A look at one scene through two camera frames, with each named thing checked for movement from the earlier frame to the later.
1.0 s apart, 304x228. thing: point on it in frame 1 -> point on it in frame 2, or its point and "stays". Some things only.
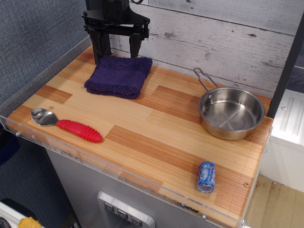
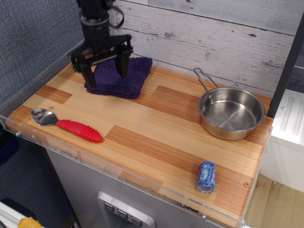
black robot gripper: x=118 y=18 -> x=99 y=45
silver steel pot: x=228 y=113 stays
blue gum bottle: x=206 y=177 stays
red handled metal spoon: x=42 y=117 stays
